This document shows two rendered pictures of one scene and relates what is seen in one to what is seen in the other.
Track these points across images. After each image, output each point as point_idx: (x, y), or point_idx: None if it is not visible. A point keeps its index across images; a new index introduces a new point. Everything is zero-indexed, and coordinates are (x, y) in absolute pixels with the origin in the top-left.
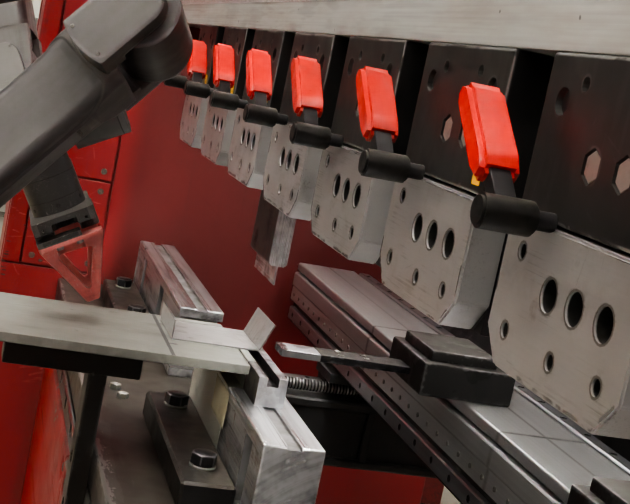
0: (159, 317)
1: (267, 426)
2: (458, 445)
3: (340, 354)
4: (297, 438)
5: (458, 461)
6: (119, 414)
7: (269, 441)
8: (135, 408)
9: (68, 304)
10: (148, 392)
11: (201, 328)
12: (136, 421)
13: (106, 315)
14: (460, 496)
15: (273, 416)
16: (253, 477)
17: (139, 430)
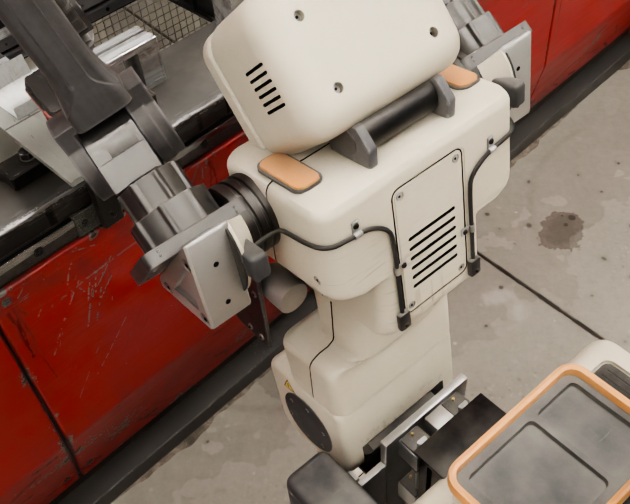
0: (10, 124)
1: (126, 46)
2: (1, 41)
3: None
4: (130, 35)
5: (9, 46)
6: (32, 196)
7: (149, 37)
8: (8, 200)
9: (47, 152)
10: (13, 177)
11: (14, 102)
12: (36, 185)
13: (48, 132)
14: (25, 54)
15: (100, 56)
16: (153, 57)
17: (52, 175)
